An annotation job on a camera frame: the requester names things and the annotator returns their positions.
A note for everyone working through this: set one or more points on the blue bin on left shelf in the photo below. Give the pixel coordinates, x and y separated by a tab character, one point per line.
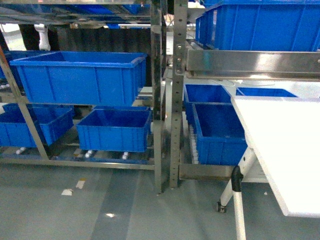
82	78

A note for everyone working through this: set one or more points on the blue bin lower middle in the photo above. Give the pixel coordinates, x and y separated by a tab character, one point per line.
115	130

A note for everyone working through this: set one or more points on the blue bin under table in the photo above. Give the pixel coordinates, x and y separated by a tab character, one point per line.
220	136

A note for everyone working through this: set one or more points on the white table leg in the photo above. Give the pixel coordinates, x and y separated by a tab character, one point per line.
233	189

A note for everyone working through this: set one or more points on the blue bin lower left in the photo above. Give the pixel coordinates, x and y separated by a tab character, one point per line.
53	123

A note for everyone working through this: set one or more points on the large blue bin right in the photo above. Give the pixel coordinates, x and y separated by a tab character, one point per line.
260	25

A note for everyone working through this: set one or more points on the stainless steel shelf rail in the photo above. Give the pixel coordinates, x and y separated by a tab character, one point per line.
254	65

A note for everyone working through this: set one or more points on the steel shelf upright post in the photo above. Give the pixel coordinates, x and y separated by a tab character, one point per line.
178	73

